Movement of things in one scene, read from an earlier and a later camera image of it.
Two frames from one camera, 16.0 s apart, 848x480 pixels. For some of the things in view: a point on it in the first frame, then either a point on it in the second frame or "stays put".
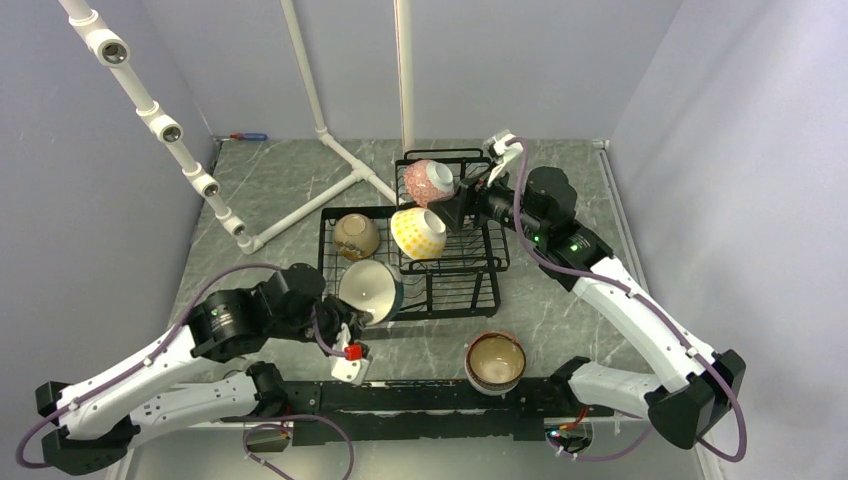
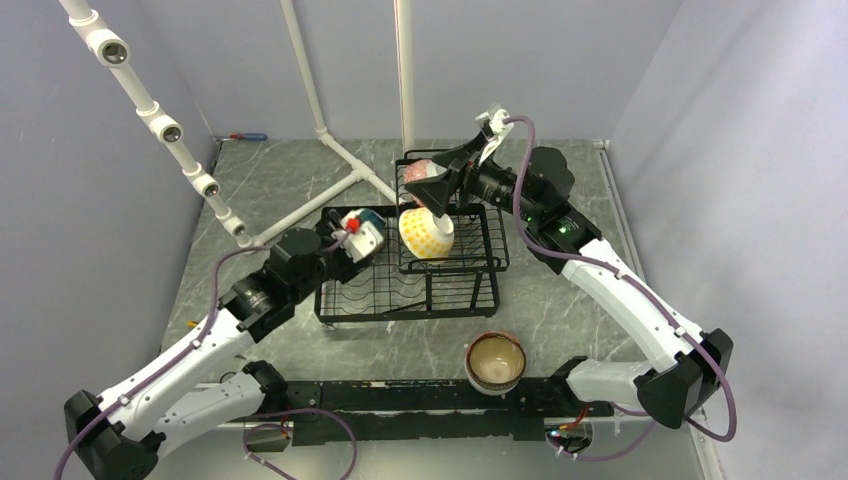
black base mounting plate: x=422 y=410 stays put
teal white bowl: x=374 y=287 → x=363 y=215
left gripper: x=345 y=313 → x=349 y=264
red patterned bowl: x=428 y=181 stays put
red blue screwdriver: x=255 y=137 stays put
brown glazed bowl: x=494 y=363 stays put
